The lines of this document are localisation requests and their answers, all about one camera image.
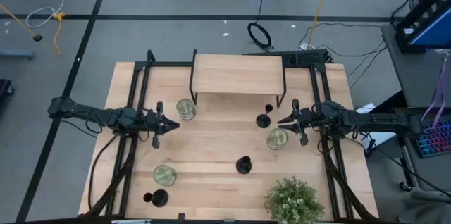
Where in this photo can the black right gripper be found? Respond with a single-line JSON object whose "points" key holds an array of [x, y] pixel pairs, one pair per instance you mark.
{"points": [[304, 120]]}

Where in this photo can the purple ribbon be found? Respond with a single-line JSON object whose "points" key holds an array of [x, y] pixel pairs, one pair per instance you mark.
{"points": [[441, 86]]}

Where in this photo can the grey fabric seat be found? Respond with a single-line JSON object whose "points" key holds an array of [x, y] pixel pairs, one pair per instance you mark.
{"points": [[426, 210]]}

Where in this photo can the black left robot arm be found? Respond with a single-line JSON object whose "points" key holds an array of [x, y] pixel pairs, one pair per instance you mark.
{"points": [[105, 117]]}

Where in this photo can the white paper sheet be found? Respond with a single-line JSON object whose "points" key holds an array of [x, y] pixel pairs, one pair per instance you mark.
{"points": [[384, 138]]}

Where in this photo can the black round floor plug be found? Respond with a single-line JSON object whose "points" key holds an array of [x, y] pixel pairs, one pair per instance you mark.
{"points": [[37, 37]]}

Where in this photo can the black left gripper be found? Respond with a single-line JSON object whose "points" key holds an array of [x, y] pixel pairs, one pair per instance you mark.
{"points": [[155, 123]]}

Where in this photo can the grey cart base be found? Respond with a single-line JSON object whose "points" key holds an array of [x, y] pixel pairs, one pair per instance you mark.
{"points": [[15, 55]]}

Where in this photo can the black candlestick holder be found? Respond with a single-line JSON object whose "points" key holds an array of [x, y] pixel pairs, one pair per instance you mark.
{"points": [[160, 198], [243, 167], [263, 121]]}

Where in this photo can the black aluminium table frame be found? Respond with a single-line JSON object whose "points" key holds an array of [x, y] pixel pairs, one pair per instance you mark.
{"points": [[165, 64]]}

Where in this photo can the black power strip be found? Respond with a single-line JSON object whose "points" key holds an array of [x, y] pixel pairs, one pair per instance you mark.
{"points": [[306, 57]]}

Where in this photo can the black caster wheel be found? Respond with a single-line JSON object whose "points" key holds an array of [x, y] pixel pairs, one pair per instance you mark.
{"points": [[405, 186]]}

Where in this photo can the rainbow backlit keyboard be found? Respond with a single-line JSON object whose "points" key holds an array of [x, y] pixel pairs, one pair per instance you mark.
{"points": [[435, 139]]}

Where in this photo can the black chair base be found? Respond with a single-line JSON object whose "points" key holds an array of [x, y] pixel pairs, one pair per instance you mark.
{"points": [[4, 88]]}

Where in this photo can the dark grey desk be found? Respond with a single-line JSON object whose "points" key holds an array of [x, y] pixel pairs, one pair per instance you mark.
{"points": [[433, 171]]}

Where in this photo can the computer monitor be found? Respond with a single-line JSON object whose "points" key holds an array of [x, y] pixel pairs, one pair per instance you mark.
{"points": [[433, 30]]}

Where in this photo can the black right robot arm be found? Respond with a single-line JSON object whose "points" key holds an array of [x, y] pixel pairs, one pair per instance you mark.
{"points": [[370, 120]]}

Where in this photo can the artificial green plant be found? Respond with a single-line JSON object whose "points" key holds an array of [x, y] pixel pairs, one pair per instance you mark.
{"points": [[294, 203]]}

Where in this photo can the glass jar candle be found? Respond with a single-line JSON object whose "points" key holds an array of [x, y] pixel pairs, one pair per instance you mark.
{"points": [[185, 108], [164, 175], [277, 138]]}

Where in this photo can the wooden shelf with black legs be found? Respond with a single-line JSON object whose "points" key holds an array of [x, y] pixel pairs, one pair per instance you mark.
{"points": [[237, 74]]}

